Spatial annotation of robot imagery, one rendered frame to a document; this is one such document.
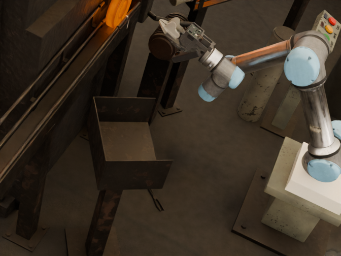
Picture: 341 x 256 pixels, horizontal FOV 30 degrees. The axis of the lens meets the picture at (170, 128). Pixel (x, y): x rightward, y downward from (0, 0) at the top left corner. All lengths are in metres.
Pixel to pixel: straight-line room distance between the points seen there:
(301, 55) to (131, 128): 0.60
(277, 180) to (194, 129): 0.64
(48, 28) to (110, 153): 0.43
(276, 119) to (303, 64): 1.11
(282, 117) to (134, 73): 0.77
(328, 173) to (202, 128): 0.90
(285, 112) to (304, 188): 0.73
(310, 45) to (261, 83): 0.91
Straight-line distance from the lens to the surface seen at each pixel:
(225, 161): 2.96
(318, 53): 2.15
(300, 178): 2.53
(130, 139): 2.06
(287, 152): 2.69
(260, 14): 3.98
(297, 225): 2.73
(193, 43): 2.26
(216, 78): 2.31
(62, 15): 2.03
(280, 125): 3.22
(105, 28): 2.37
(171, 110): 3.08
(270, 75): 3.00
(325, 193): 2.53
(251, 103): 3.12
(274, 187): 2.54
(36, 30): 1.96
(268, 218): 2.74
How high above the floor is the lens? 2.09
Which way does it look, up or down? 44 degrees down
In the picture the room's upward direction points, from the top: 20 degrees clockwise
